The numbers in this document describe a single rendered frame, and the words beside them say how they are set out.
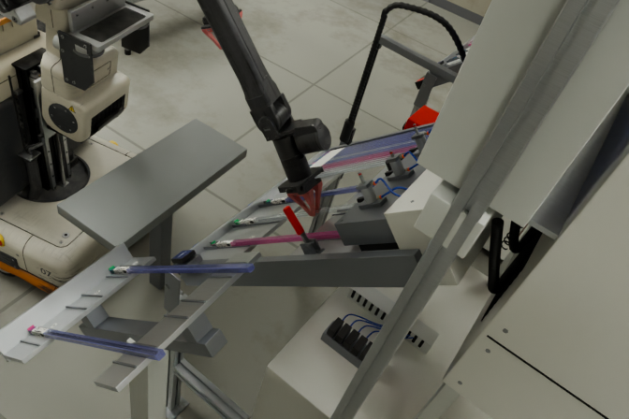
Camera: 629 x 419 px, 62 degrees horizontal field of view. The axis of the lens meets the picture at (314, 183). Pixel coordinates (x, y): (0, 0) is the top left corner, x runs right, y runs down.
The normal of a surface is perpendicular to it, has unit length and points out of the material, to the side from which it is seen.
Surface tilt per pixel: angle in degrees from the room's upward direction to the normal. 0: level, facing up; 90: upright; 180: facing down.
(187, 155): 0
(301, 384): 0
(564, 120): 90
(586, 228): 90
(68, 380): 0
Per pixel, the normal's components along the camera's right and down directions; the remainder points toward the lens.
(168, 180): 0.21, -0.71
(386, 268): -0.58, 0.47
